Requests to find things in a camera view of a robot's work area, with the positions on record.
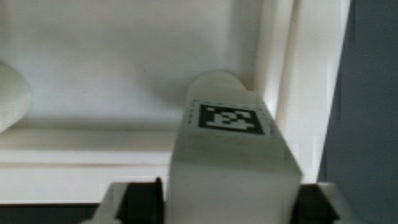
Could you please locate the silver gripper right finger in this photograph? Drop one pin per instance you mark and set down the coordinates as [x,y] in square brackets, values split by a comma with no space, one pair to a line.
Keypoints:
[321,207]

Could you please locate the white table leg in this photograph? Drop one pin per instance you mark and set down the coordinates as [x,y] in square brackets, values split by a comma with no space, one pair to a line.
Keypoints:
[234,175]

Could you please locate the white square tabletop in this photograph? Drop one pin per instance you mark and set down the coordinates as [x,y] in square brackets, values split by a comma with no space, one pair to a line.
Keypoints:
[108,54]

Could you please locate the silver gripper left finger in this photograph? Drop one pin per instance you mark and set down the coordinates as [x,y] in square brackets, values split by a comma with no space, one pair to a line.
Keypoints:
[131,204]

